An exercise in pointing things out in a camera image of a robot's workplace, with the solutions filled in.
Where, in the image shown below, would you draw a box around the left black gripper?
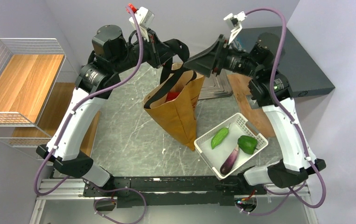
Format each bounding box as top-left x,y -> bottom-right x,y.
111,27 -> 178,74

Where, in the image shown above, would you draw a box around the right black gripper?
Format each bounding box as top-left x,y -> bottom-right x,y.
184,34 -> 263,78

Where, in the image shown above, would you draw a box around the red snack packet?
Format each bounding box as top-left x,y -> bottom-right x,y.
166,91 -> 180,102

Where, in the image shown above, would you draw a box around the tan grocery bag black straps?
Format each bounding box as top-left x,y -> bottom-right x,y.
143,38 -> 206,152

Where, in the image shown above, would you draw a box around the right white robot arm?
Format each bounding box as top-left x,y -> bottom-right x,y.
183,33 -> 326,194

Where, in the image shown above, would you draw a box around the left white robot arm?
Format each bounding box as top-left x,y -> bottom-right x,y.
36,25 -> 189,196

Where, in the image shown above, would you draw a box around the silver metal tray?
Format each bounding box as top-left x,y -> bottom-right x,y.
198,70 -> 233,100

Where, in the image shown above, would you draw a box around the green bitter gourd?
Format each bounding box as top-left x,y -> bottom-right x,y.
210,127 -> 229,149

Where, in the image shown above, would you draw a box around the white plastic basket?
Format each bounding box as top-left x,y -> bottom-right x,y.
194,112 -> 269,180

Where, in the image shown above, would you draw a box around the green bell pepper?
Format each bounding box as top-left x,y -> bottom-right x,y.
237,135 -> 258,155

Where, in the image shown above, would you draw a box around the purple eggplant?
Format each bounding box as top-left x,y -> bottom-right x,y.
220,145 -> 239,175

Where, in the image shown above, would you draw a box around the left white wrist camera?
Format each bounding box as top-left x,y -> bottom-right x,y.
128,3 -> 154,42

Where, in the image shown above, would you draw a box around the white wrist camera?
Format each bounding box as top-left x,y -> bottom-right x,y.
128,3 -> 154,42
223,11 -> 247,44

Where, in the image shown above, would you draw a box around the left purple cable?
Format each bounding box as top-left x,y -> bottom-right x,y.
34,5 -> 147,224

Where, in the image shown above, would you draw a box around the purple cable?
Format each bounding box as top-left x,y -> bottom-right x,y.
34,5 -> 147,224
235,7 -> 327,217

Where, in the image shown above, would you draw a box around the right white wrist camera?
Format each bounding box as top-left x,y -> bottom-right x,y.
223,11 -> 247,44

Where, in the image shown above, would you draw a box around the metal bracket stand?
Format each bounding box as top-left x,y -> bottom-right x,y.
246,95 -> 261,110

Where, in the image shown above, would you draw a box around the dark network switch box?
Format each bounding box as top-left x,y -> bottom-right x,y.
232,26 -> 335,98

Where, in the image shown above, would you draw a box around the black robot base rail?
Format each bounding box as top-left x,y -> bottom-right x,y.
37,176 -> 310,214

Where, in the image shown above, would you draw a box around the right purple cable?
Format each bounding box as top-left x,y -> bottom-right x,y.
235,7 -> 327,217

